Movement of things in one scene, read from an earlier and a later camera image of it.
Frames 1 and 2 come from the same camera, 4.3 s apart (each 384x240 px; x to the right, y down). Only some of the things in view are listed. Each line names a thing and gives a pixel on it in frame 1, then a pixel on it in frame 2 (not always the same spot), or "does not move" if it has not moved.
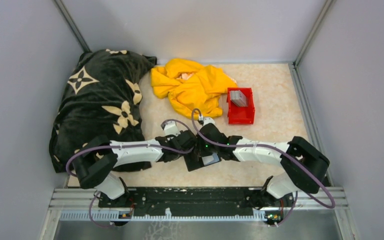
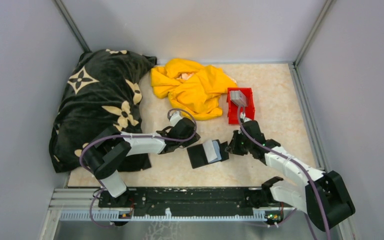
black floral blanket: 101,96 does not move
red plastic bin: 241,115 does not move
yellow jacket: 194,88 does not move
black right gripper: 200,149 -> 233,147
